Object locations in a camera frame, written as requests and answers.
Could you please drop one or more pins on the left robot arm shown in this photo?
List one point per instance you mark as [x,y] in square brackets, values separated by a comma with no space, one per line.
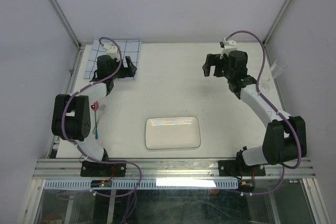
[71,119]

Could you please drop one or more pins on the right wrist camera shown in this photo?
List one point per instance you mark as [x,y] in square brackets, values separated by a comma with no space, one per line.
[227,46]

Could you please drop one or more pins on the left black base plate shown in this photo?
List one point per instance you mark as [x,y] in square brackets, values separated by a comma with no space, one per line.
[93,169]

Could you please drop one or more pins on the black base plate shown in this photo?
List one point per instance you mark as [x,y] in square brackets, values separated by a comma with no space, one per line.
[93,169]
[236,169]

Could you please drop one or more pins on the spoon with blue handle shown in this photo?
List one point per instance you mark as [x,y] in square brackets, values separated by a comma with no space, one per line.
[95,107]

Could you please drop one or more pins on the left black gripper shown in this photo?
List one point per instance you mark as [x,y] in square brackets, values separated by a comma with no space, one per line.
[131,68]

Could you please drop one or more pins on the right aluminium frame post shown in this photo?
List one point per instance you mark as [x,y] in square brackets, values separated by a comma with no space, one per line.
[280,15]

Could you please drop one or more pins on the aluminium frame post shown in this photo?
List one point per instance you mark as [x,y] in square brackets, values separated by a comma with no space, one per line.
[65,23]
[280,15]

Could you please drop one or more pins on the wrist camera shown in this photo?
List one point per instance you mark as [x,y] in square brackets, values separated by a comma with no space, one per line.
[111,50]
[227,46]

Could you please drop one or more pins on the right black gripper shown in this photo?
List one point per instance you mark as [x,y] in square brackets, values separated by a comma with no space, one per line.
[213,60]

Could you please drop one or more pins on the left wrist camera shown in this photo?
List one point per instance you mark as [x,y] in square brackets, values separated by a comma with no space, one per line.
[111,50]

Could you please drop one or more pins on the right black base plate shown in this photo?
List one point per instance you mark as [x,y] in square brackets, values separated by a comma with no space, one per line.
[236,169]

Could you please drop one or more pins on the white slotted cable duct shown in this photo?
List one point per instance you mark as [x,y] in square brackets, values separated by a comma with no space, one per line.
[129,184]

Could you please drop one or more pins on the left aluminium frame post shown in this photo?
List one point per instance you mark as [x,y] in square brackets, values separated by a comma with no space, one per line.
[65,23]

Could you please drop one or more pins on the white rectangular plate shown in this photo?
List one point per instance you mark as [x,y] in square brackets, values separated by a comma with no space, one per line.
[170,133]

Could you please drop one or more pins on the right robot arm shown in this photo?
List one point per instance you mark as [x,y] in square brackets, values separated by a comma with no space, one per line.
[285,138]

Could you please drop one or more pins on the blue checkered cloth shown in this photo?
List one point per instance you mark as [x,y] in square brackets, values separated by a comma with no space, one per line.
[129,48]

